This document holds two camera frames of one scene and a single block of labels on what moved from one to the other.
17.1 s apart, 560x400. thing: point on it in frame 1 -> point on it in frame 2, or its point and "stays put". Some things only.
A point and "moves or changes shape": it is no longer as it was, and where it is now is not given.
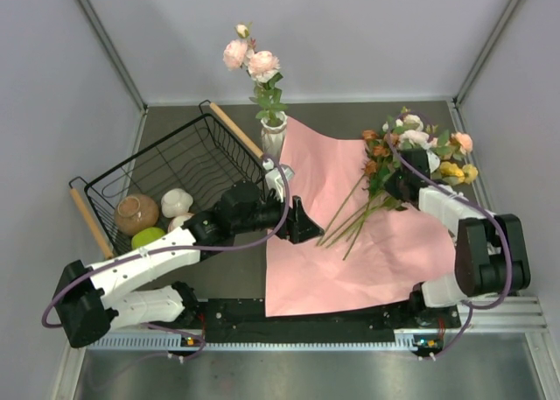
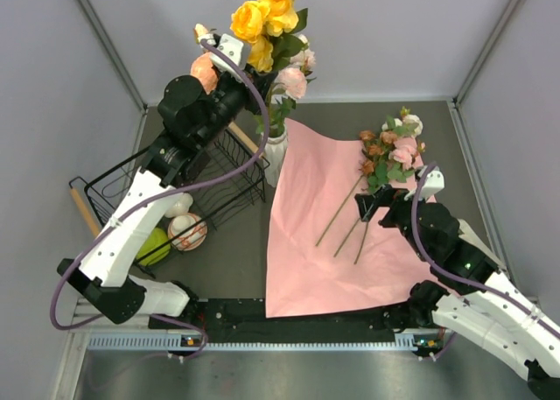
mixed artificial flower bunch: [383, 149] moves or changes shape
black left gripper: [300, 227] -> [254, 90]
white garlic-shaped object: [176, 201] stays put
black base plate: [249, 314] stays put
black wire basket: [165, 188] stays put
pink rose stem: [262, 67] -> [290, 84]
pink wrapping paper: [372, 252] stays put
